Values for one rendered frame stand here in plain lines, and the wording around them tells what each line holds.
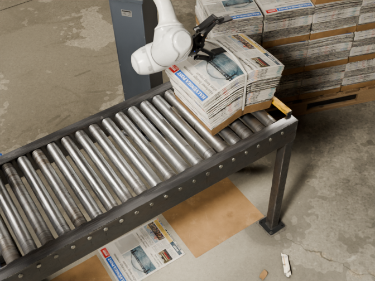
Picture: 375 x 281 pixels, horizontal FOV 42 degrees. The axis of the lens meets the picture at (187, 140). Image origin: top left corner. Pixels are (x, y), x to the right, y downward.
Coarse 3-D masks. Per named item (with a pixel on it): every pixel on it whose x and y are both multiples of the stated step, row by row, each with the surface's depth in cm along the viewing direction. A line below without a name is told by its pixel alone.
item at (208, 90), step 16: (176, 64) 204; (192, 64) 202; (208, 64) 201; (176, 80) 202; (192, 80) 198; (208, 80) 196; (224, 80) 194; (192, 96) 196; (208, 96) 191; (224, 96) 195; (208, 112) 196; (224, 112) 203
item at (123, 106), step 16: (144, 96) 226; (112, 112) 219; (160, 112) 236; (64, 128) 213; (80, 128) 213; (32, 144) 207; (0, 160) 202; (16, 160) 203; (32, 160) 208; (0, 176) 203
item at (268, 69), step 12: (216, 36) 213; (228, 36) 215; (240, 36) 217; (228, 48) 207; (240, 48) 209; (252, 48) 211; (252, 60) 202; (264, 60) 204; (276, 60) 207; (264, 72) 200; (276, 72) 206; (252, 84) 201; (264, 84) 206; (276, 84) 211; (252, 96) 207; (264, 96) 212
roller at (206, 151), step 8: (160, 96) 226; (160, 104) 223; (168, 104) 222; (168, 112) 219; (176, 112) 220; (176, 120) 215; (184, 120) 215; (176, 128) 216; (184, 128) 212; (192, 128) 212; (184, 136) 212; (192, 136) 208; (192, 144) 208; (200, 144) 205; (200, 152) 204; (208, 152) 202
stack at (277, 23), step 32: (224, 0) 275; (256, 0) 275; (288, 0) 273; (352, 0) 272; (224, 32) 266; (256, 32) 271; (288, 32) 277; (352, 32) 290; (288, 64) 295; (352, 64) 308; (288, 96) 314; (320, 96) 324
